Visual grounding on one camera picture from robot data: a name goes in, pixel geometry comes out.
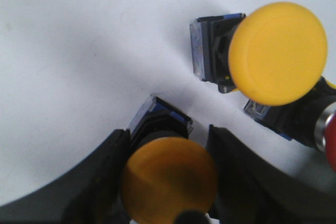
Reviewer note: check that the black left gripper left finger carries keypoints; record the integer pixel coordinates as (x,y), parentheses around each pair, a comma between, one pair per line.
(88,193)

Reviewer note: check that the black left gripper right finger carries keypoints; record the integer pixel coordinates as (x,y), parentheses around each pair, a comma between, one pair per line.
(250,190)

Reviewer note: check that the yellow mushroom push button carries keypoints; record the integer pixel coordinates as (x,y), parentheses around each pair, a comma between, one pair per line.
(274,55)
(167,174)

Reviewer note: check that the red mushroom push button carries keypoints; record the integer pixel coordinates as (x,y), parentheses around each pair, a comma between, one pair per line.
(310,120)

